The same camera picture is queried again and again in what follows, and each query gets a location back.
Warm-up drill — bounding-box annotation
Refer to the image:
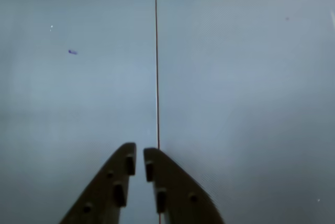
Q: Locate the dark gray table mat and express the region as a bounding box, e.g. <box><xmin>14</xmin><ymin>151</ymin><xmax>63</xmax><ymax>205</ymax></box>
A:
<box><xmin>154</xmin><ymin>0</ymin><xmax>335</xmax><ymax>224</ymax></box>
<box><xmin>0</xmin><ymin>0</ymin><xmax>161</xmax><ymax>224</ymax></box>

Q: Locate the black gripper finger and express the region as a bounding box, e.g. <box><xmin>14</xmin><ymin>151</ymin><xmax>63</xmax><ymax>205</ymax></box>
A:
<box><xmin>58</xmin><ymin>142</ymin><xmax>138</xmax><ymax>224</ymax></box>
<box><xmin>142</xmin><ymin>147</ymin><xmax>227</xmax><ymax>224</ymax></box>

